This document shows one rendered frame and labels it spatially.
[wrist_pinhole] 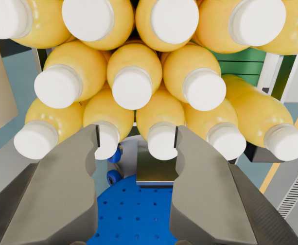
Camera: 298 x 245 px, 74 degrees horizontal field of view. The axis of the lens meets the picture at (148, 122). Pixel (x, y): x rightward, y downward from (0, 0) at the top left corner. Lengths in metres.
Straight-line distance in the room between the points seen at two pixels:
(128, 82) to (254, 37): 0.12
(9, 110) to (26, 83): 1.20
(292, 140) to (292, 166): 1.87
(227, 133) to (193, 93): 0.06
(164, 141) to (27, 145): 0.15
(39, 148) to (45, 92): 0.07
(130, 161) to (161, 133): 0.27
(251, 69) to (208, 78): 0.27
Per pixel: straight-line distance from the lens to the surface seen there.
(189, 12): 0.19
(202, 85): 0.20
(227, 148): 0.25
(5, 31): 0.22
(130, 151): 0.46
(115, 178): 0.44
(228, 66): 0.44
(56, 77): 0.21
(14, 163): 0.96
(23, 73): 1.54
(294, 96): 0.59
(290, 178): 2.24
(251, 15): 0.20
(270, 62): 0.48
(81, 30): 0.19
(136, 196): 0.40
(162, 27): 0.18
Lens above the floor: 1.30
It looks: 62 degrees down
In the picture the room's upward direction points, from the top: 177 degrees clockwise
